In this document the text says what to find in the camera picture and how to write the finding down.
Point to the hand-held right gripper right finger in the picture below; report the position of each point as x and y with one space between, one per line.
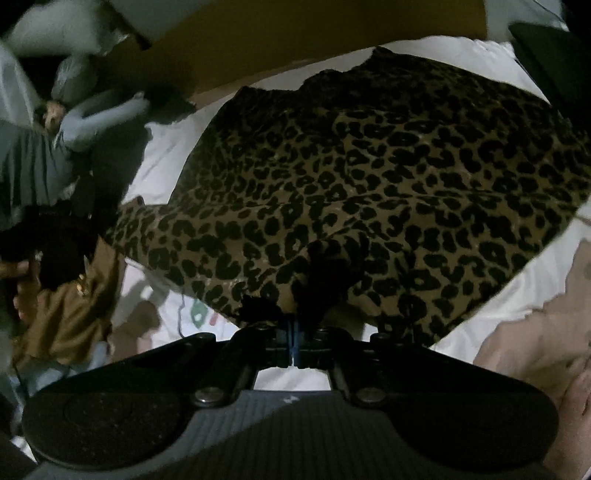
302 344

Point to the cardboard box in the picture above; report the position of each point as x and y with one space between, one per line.
286 41

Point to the olive brown garment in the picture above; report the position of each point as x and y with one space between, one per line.
69 318

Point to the dark grey cloth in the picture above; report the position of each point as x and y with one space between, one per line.
27 161

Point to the leopard print garment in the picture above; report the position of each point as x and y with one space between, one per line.
369 184

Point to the grey plush toy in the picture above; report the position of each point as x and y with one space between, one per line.
92 120

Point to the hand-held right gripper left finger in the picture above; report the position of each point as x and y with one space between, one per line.
287 344

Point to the small brown doll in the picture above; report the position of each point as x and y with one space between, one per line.
53 115

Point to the black garment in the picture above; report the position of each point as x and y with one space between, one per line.
51 244

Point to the bear print blanket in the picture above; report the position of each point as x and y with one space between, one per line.
161 152

